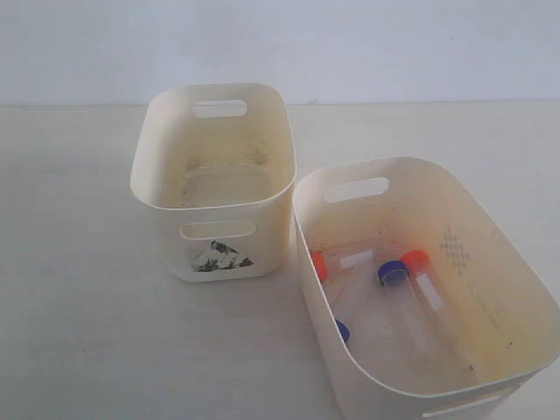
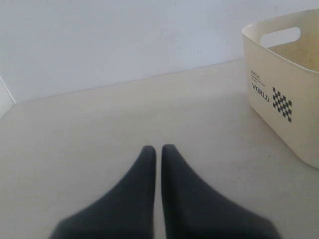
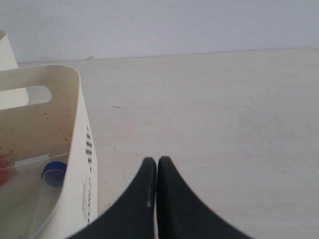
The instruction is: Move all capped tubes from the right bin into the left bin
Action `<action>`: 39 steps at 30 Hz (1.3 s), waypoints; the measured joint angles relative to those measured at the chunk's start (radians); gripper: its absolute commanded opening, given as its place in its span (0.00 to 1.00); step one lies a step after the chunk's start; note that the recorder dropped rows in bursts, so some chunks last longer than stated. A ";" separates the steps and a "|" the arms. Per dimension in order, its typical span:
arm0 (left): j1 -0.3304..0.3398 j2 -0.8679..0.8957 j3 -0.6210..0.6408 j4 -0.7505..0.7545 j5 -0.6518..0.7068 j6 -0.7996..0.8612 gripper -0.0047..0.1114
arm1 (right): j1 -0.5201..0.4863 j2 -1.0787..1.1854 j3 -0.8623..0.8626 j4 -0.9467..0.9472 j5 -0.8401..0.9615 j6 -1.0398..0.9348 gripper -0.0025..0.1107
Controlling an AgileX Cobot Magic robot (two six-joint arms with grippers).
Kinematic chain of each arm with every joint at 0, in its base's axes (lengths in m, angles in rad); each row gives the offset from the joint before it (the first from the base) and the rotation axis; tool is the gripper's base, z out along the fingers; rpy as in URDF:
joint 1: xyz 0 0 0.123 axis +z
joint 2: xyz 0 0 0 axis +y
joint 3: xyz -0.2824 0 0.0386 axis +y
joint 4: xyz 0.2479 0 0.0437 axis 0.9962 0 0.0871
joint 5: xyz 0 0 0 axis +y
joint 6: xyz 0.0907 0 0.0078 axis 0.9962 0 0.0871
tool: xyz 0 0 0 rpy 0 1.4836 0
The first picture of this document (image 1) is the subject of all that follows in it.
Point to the blue-capped tube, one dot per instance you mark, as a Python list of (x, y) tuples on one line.
[(405, 312), (343, 330)]

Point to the orange-capped tube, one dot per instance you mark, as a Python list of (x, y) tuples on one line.
[(428, 286), (330, 263)]

